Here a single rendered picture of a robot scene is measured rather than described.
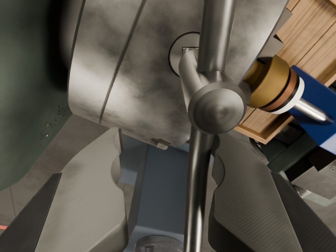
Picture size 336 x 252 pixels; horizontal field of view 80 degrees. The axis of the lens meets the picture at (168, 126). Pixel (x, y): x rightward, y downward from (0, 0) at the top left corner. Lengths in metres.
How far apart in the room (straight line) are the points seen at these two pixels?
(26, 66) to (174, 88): 0.13
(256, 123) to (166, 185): 0.35
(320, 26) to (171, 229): 0.62
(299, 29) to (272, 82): 0.28
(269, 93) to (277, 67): 0.04
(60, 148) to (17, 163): 1.85
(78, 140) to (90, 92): 1.82
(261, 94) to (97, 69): 0.23
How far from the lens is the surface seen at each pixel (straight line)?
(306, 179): 0.76
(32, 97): 0.24
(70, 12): 0.22
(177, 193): 0.71
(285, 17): 0.30
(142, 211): 0.64
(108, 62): 0.16
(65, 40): 0.23
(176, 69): 0.16
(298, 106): 0.40
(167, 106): 0.17
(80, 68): 0.18
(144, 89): 0.17
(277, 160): 0.80
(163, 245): 0.65
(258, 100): 0.33
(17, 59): 0.21
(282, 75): 0.33
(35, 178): 2.64
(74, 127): 1.92
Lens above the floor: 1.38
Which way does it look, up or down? 54 degrees down
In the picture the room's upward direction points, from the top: 177 degrees counter-clockwise
